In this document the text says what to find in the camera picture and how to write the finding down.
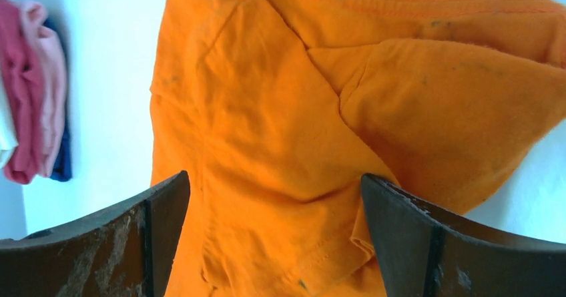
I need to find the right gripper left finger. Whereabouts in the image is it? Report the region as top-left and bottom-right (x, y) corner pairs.
(1, 172), (190, 296)

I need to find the blue folded t shirt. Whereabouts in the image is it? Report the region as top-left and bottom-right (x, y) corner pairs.
(43, 17), (73, 182)

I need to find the light pink folded t shirt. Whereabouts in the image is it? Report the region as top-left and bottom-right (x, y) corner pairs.
(17, 0), (68, 178)

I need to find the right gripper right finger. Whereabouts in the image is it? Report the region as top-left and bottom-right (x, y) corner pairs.
(360, 174), (565, 296)

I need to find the orange t shirt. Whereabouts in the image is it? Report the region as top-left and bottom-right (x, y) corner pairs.
(150, 0), (565, 296)

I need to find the white folded t shirt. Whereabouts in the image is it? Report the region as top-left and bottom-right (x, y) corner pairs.
(1, 80), (19, 168)

